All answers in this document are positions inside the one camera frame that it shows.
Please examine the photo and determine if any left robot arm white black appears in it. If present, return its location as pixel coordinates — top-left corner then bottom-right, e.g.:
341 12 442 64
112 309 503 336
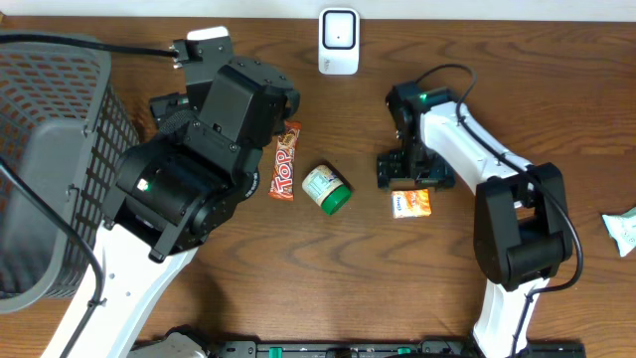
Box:
45 27 300 357

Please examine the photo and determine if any white barcode scanner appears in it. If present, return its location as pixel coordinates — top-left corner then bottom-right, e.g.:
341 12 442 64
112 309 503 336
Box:
318 7 361 76

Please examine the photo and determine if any white jar green lid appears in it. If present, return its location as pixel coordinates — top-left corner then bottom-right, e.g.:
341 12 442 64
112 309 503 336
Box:
302 165 352 215

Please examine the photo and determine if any grey plastic shopping basket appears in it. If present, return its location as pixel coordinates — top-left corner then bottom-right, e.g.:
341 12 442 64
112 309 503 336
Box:
1 43 139 313

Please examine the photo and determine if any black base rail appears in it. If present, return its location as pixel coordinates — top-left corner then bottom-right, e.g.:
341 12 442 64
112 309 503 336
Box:
128 339 587 358

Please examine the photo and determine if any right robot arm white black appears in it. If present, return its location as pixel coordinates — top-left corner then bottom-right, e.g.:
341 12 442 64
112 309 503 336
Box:
377 82 584 357

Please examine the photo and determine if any orange tissue pack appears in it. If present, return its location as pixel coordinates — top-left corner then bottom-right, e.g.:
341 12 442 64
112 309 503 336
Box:
391 189 432 219

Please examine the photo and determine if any chocolate bar wrapper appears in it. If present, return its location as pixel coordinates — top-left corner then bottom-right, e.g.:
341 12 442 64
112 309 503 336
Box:
268 121 302 201

